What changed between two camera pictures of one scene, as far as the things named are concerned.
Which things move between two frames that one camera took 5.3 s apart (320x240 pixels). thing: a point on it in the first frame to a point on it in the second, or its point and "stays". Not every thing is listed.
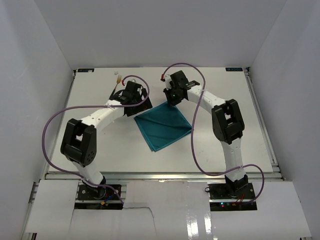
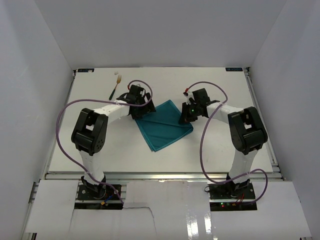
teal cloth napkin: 163,125 stays
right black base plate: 231,191 stays
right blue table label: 234,69 stays
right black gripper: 172,99 to 188,115
